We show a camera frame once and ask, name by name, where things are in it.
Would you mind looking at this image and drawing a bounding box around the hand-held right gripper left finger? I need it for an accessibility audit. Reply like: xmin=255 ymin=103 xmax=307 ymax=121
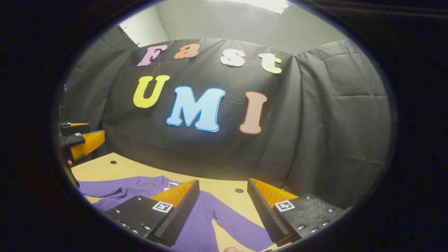
xmin=101 ymin=179 xmax=201 ymax=247

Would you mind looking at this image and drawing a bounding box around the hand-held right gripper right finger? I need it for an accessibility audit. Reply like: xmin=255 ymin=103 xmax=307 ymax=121
xmin=247 ymin=178 xmax=347 ymax=247

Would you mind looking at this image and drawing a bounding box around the black backdrop cloth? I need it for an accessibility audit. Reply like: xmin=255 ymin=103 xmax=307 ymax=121
xmin=59 ymin=24 xmax=392 ymax=210

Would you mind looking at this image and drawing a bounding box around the purple knit cardigan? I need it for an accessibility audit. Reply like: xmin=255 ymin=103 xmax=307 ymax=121
xmin=78 ymin=175 xmax=275 ymax=252

